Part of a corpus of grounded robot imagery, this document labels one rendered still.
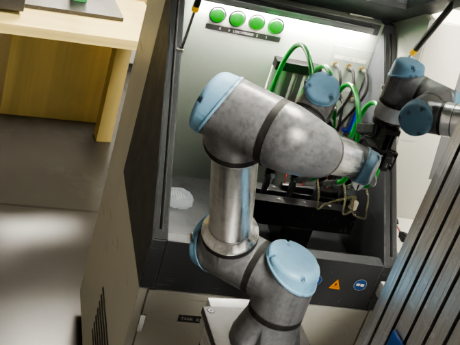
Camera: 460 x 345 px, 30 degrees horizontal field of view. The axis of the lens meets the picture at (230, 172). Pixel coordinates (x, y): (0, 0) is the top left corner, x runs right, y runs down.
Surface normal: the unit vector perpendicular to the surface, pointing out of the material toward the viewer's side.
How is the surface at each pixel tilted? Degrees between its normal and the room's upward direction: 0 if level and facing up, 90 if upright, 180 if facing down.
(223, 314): 0
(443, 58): 76
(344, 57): 90
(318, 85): 45
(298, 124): 41
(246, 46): 90
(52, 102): 90
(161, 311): 90
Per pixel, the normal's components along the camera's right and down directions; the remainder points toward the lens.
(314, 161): 0.42, 0.55
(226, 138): -0.52, 0.59
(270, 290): -0.47, 0.28
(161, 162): 0.32, -0.25
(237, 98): -0.07, -0.45
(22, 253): 0.26, -0.84
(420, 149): 0.23, 0.31
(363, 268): 0.18, 0.53
